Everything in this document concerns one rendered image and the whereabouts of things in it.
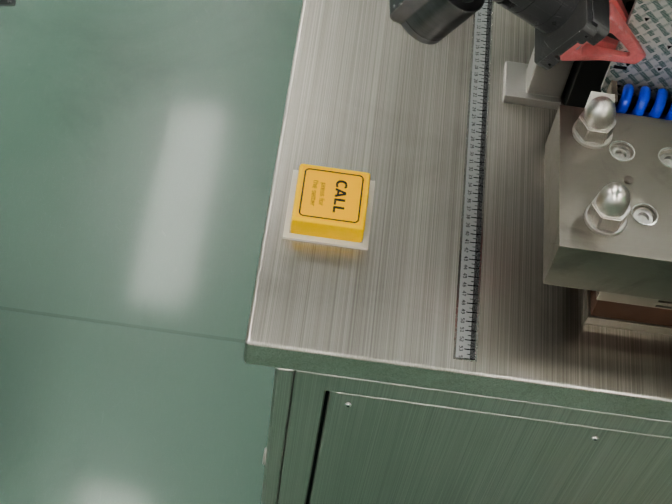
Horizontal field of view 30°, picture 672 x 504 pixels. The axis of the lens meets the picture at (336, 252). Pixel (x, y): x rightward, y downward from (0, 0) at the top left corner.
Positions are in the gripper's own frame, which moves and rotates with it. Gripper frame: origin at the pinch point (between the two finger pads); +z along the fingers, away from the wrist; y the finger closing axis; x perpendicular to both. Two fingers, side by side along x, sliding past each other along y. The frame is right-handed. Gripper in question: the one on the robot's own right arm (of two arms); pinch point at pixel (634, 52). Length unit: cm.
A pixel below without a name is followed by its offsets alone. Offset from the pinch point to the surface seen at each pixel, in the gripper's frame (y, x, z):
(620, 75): 0.2, -2.8, 1.1
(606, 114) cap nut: 8.0, -1.4, -2.3
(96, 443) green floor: -3, -121, 4
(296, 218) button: 13.2, -26.7, -17.4
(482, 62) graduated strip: -12.3, -20.2, -1.3
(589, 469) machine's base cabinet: 25.6, -26.8, 20.4
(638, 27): 0.2, 2.6, -2.2
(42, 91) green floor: -75, -134, -19
